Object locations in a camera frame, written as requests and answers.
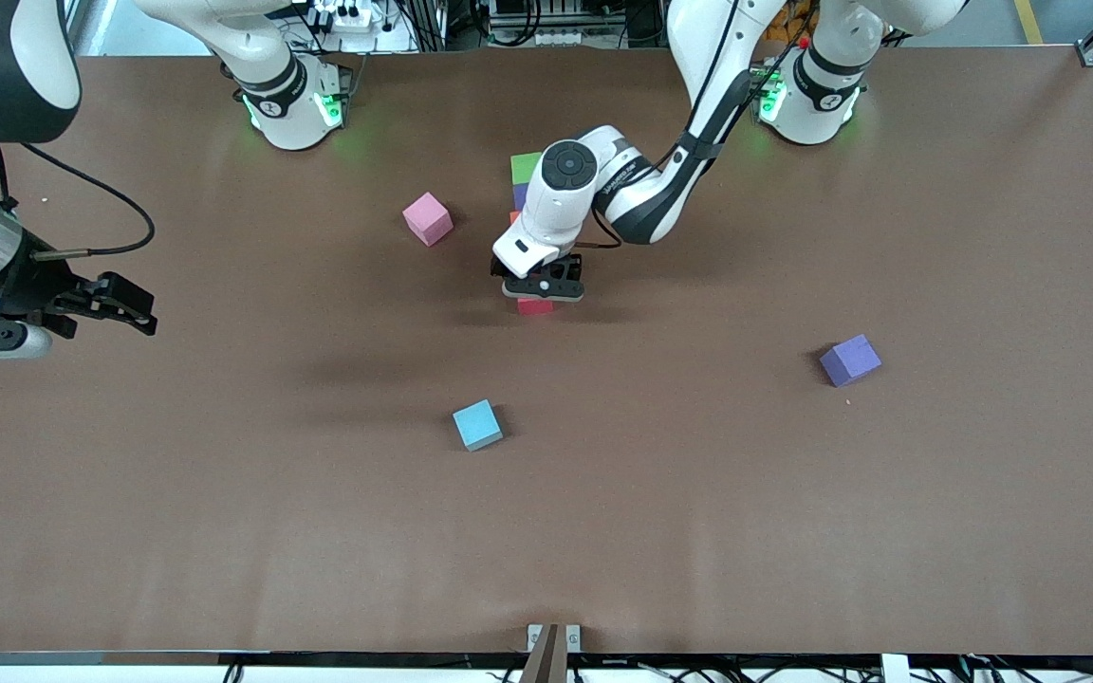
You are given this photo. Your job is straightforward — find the pink foam cube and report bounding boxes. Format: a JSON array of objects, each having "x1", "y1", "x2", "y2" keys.
[{"x1": 402, "y1": 192, "x2": 454, "y2": 248}]

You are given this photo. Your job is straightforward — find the cyan foam cube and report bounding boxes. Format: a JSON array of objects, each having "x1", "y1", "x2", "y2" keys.
[{"x1": 453, "y1": 399, "x2": 504, "y2": 452}]

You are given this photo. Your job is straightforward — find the bag of orange snacks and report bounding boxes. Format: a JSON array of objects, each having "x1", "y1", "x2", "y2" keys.
[{"x1": 772, "y1": 0, "x2": 819, "y2": 46}]

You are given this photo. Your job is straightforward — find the brown mounting pole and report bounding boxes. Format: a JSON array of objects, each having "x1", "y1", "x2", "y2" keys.
[{"x1": 519, "y1": 623, "x2": 560, "y2": 683}]

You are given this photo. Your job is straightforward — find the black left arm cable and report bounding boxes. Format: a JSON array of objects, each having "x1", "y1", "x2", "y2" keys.
[{"x1": 573, "y1": 0, "x2": 813, "y2": 251}]

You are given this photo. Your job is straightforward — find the metal table edge bracket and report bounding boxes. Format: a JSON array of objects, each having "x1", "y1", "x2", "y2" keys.
[{"x1": 527, "y1": 623, "x2": 583, "y2": 655}]

